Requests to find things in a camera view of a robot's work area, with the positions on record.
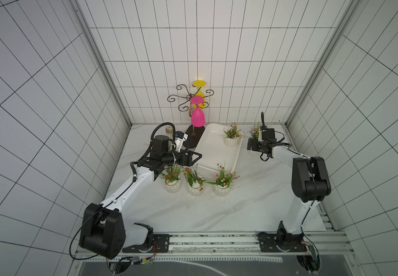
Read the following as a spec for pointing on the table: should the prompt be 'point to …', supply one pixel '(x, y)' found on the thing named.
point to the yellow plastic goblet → (200, 84)
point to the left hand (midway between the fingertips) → (193, 157)
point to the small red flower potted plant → (232, 135)
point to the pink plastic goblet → (198, 119)
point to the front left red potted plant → (171, 177)
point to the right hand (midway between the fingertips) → (258, 141)
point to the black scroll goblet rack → (196, 131)
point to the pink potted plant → (224, 180)
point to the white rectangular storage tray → (213, 150)
